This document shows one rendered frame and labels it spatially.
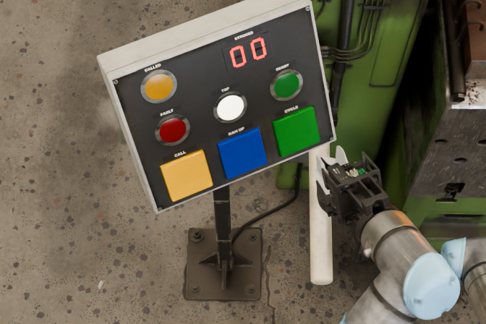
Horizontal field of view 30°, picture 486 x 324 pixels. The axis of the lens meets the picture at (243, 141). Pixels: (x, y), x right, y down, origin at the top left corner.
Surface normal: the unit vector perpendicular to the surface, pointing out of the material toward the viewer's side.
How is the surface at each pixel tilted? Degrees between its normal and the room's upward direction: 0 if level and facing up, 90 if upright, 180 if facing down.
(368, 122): 90
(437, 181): 90
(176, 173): 60
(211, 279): 0
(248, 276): 0
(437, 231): 0
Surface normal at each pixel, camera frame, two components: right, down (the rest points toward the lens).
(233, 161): 0.35, 0.51
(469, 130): -0.02, 0.91
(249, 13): -0.20, -0.78
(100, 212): 0.00, -0.42
